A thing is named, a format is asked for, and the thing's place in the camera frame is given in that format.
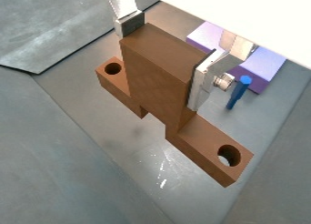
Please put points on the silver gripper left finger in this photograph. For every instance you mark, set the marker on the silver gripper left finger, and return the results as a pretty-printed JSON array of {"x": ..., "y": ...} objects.
[{"x": 129, "y": 17}]

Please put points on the brown T-shaped wooden block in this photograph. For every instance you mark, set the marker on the brown T-shaped wooden block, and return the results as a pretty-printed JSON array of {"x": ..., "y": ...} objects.
[{"x": 150, "y": 80}]

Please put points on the purple square board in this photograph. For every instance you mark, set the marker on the purple square board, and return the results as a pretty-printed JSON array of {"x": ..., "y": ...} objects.
[{"x": 261, "y": 66}]

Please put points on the blue hexagonal peg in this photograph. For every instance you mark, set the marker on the blue hexagonal peg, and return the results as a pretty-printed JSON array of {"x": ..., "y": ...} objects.
[{"x": 242, "y": 86}]

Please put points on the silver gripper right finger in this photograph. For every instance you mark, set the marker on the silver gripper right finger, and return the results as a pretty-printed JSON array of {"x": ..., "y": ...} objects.
[{"x": 210, "y": 70}]

